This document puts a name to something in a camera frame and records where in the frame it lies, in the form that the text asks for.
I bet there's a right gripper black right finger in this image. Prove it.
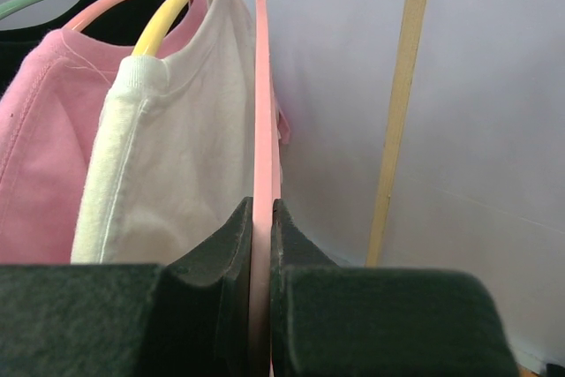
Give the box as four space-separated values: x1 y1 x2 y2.
270 200 519 376

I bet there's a pink t shirt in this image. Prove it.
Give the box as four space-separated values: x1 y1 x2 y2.
1 0 217 264

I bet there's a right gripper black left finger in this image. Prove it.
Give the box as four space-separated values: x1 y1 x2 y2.
1 198 252 376

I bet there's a black t shirt with print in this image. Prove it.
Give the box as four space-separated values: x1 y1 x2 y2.
0 0 191 95

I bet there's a wooden clothes rack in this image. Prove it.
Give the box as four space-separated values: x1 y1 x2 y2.
365 0 427 268

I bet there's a pink plastic hanger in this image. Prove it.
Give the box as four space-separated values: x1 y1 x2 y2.
248 0 281 376

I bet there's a white t shirt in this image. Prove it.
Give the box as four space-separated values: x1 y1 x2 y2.
71 0 255 264

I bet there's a yellow hanger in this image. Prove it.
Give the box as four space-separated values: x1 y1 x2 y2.
132 0 191 57

